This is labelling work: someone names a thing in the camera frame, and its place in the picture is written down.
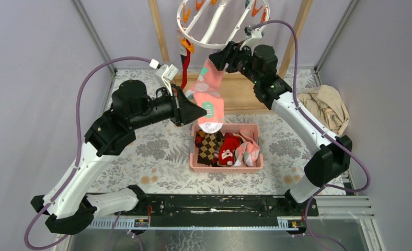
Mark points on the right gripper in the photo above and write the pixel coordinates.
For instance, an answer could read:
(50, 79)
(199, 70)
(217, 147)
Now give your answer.
(229, 55)

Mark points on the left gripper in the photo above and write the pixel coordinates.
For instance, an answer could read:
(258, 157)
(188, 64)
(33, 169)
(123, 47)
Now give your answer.
(183, 110)

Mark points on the pink plastic basket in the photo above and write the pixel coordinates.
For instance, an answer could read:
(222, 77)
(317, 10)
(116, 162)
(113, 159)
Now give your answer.
(229, 127)

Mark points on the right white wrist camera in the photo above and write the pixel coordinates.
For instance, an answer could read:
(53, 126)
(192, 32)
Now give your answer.
(253, 36)

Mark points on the brown argyle sock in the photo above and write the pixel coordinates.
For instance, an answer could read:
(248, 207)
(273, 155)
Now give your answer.
(208, 153)

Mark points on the wooden hanger stand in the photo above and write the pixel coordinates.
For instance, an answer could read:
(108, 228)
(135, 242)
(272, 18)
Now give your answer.
(237, 93)

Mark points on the beige crumpled cloth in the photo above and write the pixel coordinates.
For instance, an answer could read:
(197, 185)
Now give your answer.
(325, 103)

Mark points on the white round clip hanger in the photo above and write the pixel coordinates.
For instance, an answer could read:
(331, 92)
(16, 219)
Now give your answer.
(213, 24)

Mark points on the black red yellow argyle sock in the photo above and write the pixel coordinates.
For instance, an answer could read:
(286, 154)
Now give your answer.
(198, 139)

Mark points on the floral table mat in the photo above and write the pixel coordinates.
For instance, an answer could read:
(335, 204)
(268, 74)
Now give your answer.
(158, 162)

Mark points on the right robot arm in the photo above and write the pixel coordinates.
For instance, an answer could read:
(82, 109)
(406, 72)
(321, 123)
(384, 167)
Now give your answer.
(329, 158)

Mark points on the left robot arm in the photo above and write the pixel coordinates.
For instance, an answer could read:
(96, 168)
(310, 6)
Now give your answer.
(68, 206)

